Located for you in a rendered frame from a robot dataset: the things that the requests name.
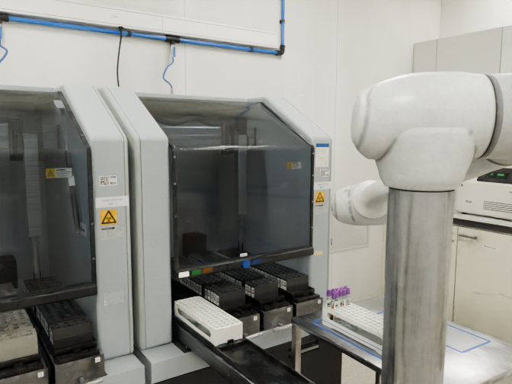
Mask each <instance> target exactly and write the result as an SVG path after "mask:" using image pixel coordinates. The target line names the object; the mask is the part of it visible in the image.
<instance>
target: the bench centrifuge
mask: <svg viewBox="0 0 512 384"><path fill-rule="evenodd" d="M455 210H456V211H457V212H462V213H464V214H468V213H471V214H477V215H482V216H491V217H497V218H502V219H511V220H512V166H510V167H506V168H501V169H498V170H496V171H492V172H489V173H487V174H484V175H481V176H479V177H476V178H473V179H470V180H467V181H463V182H462V183H461V184H460V186H459V187H458V188H457V189H456V200H455Z"/></svg>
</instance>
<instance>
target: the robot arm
mask: <svg viewBox="0 0 512 384"><path fill-rule="evenodd" d="M350 135H351V139H352V142H353V144H354V145H355V147H356V149H357V151H358V152H359V153H360V154H361V155H363V156H364V157H365V158H368V159H373V160H375V162H376V166H377V168H378V171H379V177H380V179H381V180H379V181H364V182H362V183H359V184H354V185H353V186H349V187H344V188H341V189H340V190H337V191H336V192H335V194H334V195H333V196H332V209H333V216H334V218H336V219H337V221H339V222H342V223H345V224H348V225H352V226H379V225H385V224H386V258H385V277H384V278H385V294H384V313H383V333H382V370H381V384H443V378H444V365H445V352H446V327H447V313H448V300H449V287H450V261H451V248H452V234H453V209H454V196H455V189H457V188H458V187H459V186H460V184H461V183H462V182H463V181H467V180H470V179H473V178H476V177H479V176H481V175H484V174H487V173H489V172H492V171H496V170H498V169H501V168H506V167H510V166H512V73H507V74H473V73H468V72H418V73H410V74H407V75H400V76H397V77H394V78H390V79H387V80H385V81H382V82H379V83H377V84H374V85H372V86H370V87H368V88H366V89H364V90H362V91H360V92H359V94H358V95H357V97H356V100H355V102H354V108H353V113H352V118H351V126H350Z"/></svg>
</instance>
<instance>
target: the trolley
mask: <svg viewBox="0 0 512 384"><path fill-rule="evenodd" d="M352 303H353V304H354V305H356V306H359V307H361V308H364V309H366V310H369V311H371V312H373V313H376V314H377V315H381V316H382V317H383V313H384V295H381V296H375V297H372V298H369V299H364V300H360V301H357V302H352ZM291 324H292V358H291V368H293V369H294V370H295V371H297V372H298V373H300V374H301V329H302V330H303V331H306V332H307V333H309V334H311V335H312V336H314V337H316V338H318V339H319V340H321V341H323V342H325V343H326V344H328V345H330V346H332V347H333V348H335V349H337V350H339V351H340V352H342V353H343V354H346V355H348V356H349V357H351V358H353V359H354V360H356V361H358V362H359V363H362V364H363V365H364V366H367V367H368V368H370V369H372V370H373V371H375V372H376V381H375V384H381V370H382V355H381V354H378V353H377V352H376V351H375V350H373V349H371V348H369V347H367V346H365V345H364V344H361V343H360V342H358V341H355V340H354V339H352V338H349V337H348V336H347V335H345V334H342V333H340V332H339V331H336V330H334V329H333V328H329V327H328V326H326V325H323V324H322V310H321V311H317V312H312V313H309V314H306V315H301V316H297V317H294V318H291ZM509 376H512V344H509V343H507V342H505V341H502V340H499V339H497V338H493V337H492V336H489V335H486V334H483V333H481V332H479V331H476V330H473V329H471V328H467V327H466V326H463V325H460V324H457V323H455V322H452V321H450V320H447V327H446V352H445V365H444V378H443V384H495V383H497V382H500V381H501V380H503V379H506V378H507V377H509Z"/></svg>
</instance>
